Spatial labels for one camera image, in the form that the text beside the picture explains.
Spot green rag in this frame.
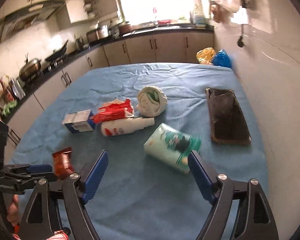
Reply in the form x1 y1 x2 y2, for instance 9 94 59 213
2 100 18 116

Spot dark red pot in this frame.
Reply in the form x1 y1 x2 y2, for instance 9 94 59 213
118 22 133 36

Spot range hood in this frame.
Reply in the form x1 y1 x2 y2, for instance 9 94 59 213
0 0 64 44

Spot black frying pan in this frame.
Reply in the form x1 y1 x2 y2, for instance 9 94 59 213
45 40 69 62

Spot lidded steel wok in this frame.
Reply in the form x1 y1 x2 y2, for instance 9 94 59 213
19 54 42 82

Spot white blue medicine box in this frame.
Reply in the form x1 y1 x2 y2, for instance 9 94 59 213
62 109 96 134

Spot blue plastic bag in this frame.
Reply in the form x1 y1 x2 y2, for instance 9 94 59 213
212 49 232 68

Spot person's left hand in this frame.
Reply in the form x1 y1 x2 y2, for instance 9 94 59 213
7 194 20 226

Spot brown red snack packet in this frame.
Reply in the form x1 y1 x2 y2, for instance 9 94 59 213
52 147 75 180

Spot blue table cloth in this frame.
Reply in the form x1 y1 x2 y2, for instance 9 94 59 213
11 63 268 239

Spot red white torn wrapper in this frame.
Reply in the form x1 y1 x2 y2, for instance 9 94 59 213
90 99 134 124

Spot steel rice cooker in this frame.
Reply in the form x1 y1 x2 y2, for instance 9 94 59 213
86 25 109 43

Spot white plastic bottle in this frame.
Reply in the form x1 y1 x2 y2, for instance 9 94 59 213
101 118 155 137

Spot dark brown tray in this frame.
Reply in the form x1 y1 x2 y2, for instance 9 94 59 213
205 88 251 146

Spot green tissue pack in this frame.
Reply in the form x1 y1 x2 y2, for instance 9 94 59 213
143 123 202 174

